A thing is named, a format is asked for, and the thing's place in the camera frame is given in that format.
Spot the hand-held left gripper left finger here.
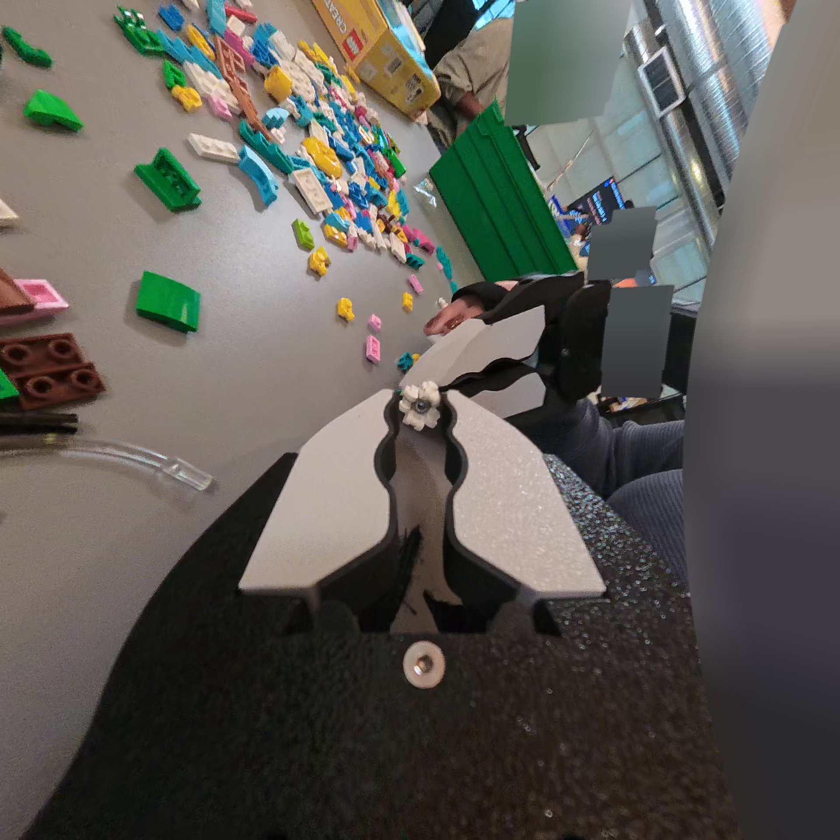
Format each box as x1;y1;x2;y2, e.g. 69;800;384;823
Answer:
239;388;403;606

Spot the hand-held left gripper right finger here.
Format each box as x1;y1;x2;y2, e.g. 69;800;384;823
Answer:
441;390;606;601

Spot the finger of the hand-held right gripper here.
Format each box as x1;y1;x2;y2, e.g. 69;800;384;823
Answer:
459;369;549;418
402;304;547;389

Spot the white lego flower piece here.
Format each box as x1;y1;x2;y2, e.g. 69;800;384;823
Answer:
398;381;442;431

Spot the person's right forearm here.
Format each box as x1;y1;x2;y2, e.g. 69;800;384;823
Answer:
515;399;686;581

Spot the green curved lego slope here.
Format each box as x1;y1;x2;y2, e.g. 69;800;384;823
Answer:
135;270;202;334

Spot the pile of mixed lego bricks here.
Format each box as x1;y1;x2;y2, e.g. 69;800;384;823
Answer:
113;0;460;315

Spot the black lego bar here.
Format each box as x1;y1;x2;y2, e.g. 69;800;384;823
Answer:
0;410;80;435

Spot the white and blue curved lego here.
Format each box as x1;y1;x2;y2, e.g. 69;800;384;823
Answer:
187;133;280;208

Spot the brown lego plate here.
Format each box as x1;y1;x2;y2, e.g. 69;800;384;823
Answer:
0;332;107;412

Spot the yellow lego set box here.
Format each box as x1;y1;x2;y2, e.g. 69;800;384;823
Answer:
310;0;442;123

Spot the green lego wedge brick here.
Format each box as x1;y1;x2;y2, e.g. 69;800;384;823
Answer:
24;88;85;133

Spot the dark green lego leaf piece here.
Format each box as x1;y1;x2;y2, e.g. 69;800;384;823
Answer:
1;25;53;69

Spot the person's right hand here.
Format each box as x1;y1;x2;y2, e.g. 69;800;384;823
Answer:
423;279;526;339

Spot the clear plastic tube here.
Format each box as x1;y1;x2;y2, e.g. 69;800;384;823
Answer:
0;437;217;494

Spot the pink brick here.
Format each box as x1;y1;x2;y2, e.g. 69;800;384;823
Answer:
0;268;70;328

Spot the wall display screen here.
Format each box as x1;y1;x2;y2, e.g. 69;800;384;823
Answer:
566;176;626;227

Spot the silver ventilation duct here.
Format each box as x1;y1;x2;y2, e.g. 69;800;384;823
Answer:
623;0;782;217

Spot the green lego bracket piece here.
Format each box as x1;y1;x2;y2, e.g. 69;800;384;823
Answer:
133;147;203;214

